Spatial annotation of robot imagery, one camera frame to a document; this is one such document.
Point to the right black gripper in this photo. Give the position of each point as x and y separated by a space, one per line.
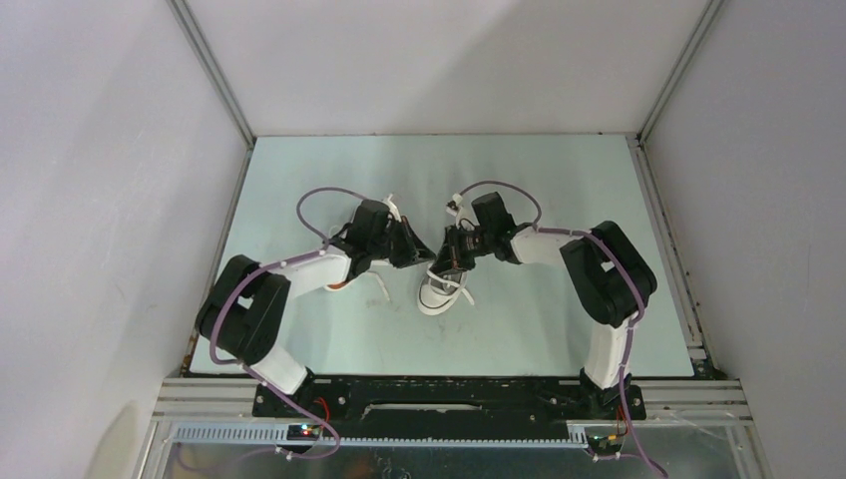
453 256

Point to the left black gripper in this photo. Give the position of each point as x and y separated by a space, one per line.
413 250

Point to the grey canvas sneaker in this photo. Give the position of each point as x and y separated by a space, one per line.
439 291

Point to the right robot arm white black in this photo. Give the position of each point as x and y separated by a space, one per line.
611 279

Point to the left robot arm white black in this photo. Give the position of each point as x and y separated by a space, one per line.
242 314

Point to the overturned sneaker orange sole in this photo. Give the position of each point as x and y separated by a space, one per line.
375 275

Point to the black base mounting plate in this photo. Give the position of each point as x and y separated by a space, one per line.
453 408

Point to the left circuit board with LEDs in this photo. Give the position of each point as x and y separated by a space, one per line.
303 433

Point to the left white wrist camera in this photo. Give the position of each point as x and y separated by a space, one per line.
392 208

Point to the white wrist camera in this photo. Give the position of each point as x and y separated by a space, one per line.
455 206
392 208

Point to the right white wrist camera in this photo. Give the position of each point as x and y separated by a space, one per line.
455 206

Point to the right circuit board with wires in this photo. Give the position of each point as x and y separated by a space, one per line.
606 446

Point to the aluminium frame rail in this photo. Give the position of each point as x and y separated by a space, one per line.
667 402

